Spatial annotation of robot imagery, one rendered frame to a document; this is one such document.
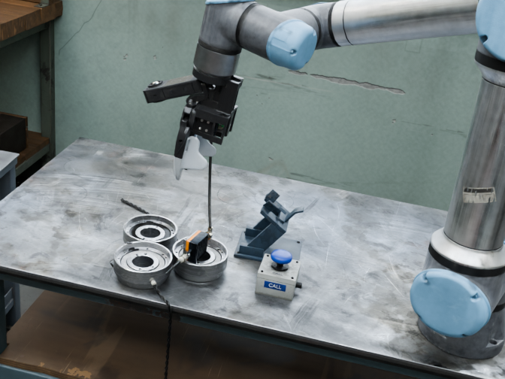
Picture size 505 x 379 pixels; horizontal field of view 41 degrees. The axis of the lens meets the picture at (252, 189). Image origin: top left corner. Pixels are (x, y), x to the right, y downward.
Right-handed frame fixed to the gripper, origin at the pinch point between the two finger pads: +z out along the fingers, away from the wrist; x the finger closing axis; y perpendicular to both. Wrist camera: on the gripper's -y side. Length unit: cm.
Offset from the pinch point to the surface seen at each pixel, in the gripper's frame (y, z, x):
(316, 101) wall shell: 14, 35, 156
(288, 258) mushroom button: 24.5, 7.5, -5.5
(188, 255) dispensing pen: 7.3, 11.8, -8.9
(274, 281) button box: 23.5, 11.5, -8.1
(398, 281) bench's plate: 46.4, 12.0, 6.7
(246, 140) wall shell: -9, 61, 156
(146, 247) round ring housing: -1.5, 15.3, -6.0
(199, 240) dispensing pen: 8.0, 9.9, -6.0
